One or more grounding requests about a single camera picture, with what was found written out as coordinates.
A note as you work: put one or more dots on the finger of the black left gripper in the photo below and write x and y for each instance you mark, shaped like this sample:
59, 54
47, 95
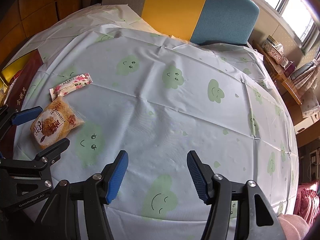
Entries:
52, 154
11, 117

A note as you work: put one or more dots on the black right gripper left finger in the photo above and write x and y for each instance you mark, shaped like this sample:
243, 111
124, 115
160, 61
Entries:
58, 218

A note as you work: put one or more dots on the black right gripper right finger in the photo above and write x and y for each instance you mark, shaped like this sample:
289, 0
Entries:
255, 218

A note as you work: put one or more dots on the orange white cake packet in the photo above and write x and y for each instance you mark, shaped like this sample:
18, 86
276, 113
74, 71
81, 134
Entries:
54, 123

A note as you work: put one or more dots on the pink floral snack bar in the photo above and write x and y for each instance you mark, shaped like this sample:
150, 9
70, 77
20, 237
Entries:
70, 85

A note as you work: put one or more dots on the pink sleeve forearm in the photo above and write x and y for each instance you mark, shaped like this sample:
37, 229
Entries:
294, 226

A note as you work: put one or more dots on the gold red gift box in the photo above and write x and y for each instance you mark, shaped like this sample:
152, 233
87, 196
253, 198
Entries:
17, 77

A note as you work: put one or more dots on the white green patterned tablecloth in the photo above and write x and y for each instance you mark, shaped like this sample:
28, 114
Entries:
158, 98

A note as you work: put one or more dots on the white cabinet by curtain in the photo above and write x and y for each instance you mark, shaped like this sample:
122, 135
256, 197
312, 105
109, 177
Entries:
307, 128

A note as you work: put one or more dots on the wooden side desk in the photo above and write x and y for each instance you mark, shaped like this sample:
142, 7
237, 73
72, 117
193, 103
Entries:
276, 73

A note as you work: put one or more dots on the beige curtain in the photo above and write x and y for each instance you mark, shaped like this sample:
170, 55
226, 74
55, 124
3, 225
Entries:
307, 76

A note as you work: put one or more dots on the purple bottle on desk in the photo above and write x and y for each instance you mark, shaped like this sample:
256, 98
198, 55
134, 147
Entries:
290, 68

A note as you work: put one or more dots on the tissue box on desk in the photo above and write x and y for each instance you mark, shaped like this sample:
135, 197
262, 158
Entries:
275, 50

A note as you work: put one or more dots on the grey yellow blue chair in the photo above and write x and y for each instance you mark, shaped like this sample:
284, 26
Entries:
198, 21

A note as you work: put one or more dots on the window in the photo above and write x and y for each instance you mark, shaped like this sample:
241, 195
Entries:
296, 16

